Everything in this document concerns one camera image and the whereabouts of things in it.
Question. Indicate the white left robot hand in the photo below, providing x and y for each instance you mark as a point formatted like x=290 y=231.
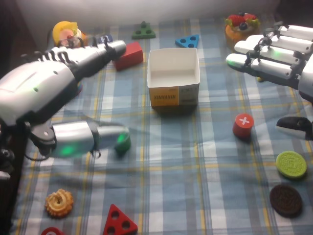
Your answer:
x=36 y=80

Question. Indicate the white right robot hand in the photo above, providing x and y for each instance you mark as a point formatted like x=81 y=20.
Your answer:
x=276 y=63

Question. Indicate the red toy cylinder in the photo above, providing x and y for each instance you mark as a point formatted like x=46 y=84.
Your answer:
x=243 y=124

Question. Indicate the green toy cylinder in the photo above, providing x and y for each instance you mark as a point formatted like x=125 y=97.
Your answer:
x=123 y=147

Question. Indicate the blue cylinder with letter R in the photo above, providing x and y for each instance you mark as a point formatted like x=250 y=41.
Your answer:
x=105 y=38

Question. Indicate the white yellow paper box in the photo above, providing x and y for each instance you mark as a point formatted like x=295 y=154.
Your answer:
x=171 y=73

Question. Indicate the toy cupcake with strawberries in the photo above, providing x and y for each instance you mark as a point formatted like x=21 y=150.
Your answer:
x=240 y=24

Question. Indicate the toy cupcake with yellow topping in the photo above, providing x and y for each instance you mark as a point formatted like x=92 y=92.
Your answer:
x=63 y=30

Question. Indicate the blue triangle block with holes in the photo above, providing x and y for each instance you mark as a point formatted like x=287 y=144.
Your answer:
x=187 y=41

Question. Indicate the red rectangular wooden block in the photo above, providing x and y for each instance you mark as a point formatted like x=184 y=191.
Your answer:
x=130 y=56

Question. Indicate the green toy sandwich cookie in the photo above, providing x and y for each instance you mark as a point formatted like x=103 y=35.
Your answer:
x=291 y=165

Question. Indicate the green triangle block with holes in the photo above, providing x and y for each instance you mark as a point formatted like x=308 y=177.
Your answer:
x=143 y=33

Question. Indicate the toy butter cookie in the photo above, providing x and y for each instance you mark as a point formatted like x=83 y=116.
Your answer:
x=58 y=203

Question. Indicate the white backdrop panel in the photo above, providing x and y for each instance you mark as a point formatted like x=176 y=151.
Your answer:
x=146 y=9

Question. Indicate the brown toy sandwich cookie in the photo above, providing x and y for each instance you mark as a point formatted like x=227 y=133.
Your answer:
x=286 y=200

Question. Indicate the blue plaid table cloth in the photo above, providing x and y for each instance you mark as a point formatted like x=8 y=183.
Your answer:
x=171 y=159

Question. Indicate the red white round toy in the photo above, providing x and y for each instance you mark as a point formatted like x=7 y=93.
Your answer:
x=52 y=231

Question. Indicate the red triangle block with holes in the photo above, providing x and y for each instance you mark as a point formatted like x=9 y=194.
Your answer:
x=117 y=222

